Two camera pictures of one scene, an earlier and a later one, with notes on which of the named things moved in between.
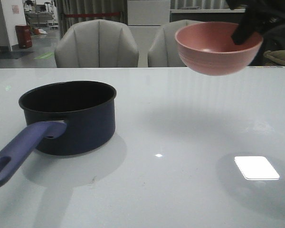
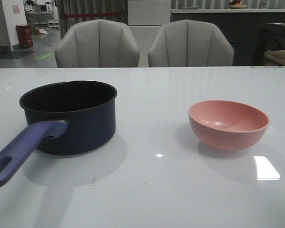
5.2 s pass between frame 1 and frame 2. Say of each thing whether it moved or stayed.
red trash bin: stayed
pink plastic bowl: moved
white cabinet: stayed
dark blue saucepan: stayed
